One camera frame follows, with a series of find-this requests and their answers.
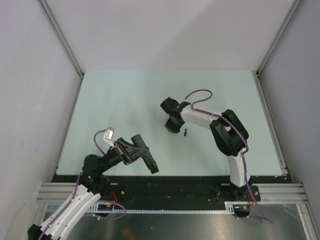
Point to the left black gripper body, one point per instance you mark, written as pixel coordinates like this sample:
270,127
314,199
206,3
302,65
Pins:
126,155

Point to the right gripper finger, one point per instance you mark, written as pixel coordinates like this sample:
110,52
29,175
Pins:
175,130
168,128

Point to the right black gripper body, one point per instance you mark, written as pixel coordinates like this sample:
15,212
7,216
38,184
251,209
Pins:
171,123

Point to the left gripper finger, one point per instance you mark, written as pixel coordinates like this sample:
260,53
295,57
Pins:
145,154
138,141

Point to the black remote control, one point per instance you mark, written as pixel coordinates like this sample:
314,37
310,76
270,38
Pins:
151,165

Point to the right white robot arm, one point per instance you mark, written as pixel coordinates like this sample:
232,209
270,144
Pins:
231,139

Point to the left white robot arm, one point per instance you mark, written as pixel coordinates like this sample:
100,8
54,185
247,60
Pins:
92,185

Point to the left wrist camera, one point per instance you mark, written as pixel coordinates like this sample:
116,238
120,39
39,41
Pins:
108,136

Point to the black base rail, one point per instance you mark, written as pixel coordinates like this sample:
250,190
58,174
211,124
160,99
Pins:
175,193

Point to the white slotted cable duct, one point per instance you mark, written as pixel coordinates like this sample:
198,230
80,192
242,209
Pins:
227,208

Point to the left aluminium frame post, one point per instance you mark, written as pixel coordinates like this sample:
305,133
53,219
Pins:
48,13

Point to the aluminium frame post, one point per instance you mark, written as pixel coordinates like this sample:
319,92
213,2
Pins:
280,34
48,13

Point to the right aluminium frame post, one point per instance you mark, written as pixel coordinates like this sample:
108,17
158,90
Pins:
280,34

